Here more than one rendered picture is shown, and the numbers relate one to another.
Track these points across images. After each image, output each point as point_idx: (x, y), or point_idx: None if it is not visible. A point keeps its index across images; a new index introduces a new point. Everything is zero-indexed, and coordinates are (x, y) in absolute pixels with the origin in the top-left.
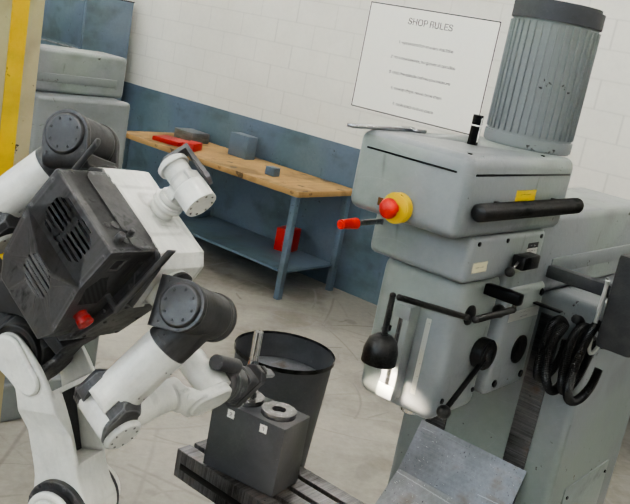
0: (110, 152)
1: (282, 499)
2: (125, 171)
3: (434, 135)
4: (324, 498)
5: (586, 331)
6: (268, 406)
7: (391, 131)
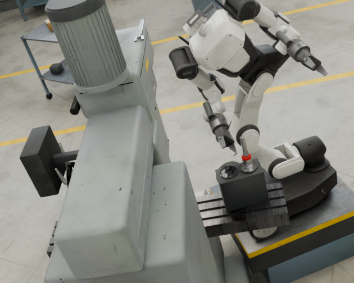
0: (237, 10)
1: (219, 200)
2: (219, 15)
3: (130, 44)
4: (208, 215)
5: (72, 161)
6: (233, 168)
7: (137, 29)
